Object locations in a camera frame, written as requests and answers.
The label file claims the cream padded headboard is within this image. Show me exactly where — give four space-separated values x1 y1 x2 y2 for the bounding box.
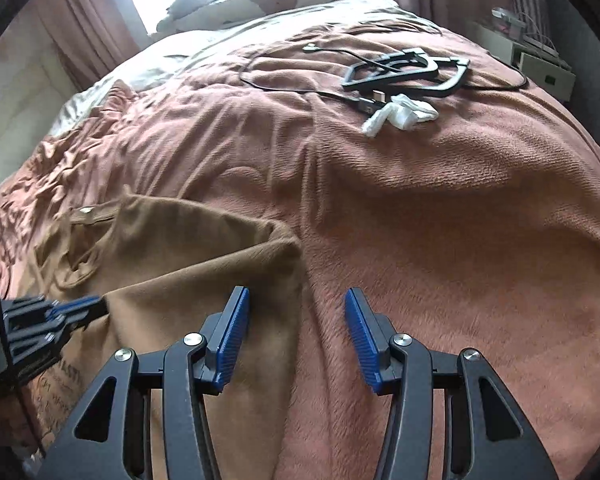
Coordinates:
0 45 76 211

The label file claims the printed window seat cushion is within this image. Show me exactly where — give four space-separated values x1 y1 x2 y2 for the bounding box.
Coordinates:
155 0 396 36

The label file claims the tan printed T-shirt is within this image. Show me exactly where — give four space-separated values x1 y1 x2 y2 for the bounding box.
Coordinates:
10 187 306 480

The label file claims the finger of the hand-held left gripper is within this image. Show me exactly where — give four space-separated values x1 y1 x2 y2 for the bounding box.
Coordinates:
2 296 106 326
7 306 108 376

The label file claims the brown blanket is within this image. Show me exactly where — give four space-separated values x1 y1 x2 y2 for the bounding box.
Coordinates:
0 20 600 480

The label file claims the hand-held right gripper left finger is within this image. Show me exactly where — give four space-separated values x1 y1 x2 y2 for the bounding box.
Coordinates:
37 286 251 480

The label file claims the pink rack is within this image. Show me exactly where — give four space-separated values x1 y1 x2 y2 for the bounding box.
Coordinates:
510 0 561 56

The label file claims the white crumpled cloth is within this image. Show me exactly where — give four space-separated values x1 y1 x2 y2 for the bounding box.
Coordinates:
362 94 438 136

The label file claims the white nightstand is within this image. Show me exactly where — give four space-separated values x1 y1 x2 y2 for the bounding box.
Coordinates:
467 20 578 103

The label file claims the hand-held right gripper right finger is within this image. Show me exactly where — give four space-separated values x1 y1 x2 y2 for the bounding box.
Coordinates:
344 287 561 480

